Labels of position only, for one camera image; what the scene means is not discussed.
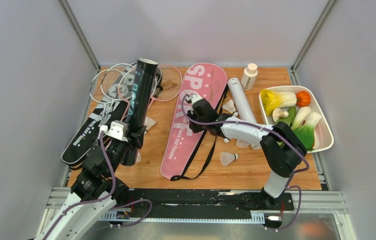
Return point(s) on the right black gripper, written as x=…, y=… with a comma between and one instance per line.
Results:
x=192, y=114

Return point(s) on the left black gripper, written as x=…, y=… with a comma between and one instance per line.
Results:
x=138, y=136

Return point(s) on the shuttlecock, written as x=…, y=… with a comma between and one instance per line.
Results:
x=229, y=107
x=239, y=143
x=149, y=123
x=226, y=158

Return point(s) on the black shuttlecock tube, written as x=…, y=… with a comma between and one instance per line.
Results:
x=143, y=87

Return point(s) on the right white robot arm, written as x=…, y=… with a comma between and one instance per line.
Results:
x=282, y=149

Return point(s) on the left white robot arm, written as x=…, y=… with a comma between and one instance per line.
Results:
x=96, y=190

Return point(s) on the pink racket cover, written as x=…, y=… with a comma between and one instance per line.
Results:
x=209, y=82

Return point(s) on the white shuttlecock tube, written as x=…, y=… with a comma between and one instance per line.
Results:
x=244, y=106

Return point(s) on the black racket cover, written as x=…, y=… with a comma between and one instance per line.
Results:
x=87, y=137

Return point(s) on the pink racket right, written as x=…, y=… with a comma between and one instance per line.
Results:
x=168, y=84

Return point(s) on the pink racket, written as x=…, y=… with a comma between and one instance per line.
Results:
x=168, y=84
x=126, y=84

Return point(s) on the beige plastic bottle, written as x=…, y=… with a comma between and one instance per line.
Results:
x=249, y=76

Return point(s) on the yellow napa cabbage toy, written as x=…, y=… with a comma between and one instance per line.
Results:
x=272, y=100

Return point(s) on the mushroom toy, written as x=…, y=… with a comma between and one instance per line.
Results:
x=279, y=114

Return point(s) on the green leaf vegetable toy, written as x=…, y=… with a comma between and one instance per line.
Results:
x=292, y=112

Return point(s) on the bok choy toy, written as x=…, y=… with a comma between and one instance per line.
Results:
x=306, y=132

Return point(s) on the orange tomato toy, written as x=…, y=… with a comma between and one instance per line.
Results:
x=303, y=98

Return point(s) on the white plastic tray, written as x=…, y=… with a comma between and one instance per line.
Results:
x=323, y=137

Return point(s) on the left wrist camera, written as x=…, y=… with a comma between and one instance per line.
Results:
x=117, y=130

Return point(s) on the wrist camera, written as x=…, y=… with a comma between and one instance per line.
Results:
x=117, y=130
x=192, y=99

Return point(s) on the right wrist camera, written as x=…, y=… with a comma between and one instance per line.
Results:
x=192, y=99

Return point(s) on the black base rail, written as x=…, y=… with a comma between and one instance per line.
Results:
x=196, y=205

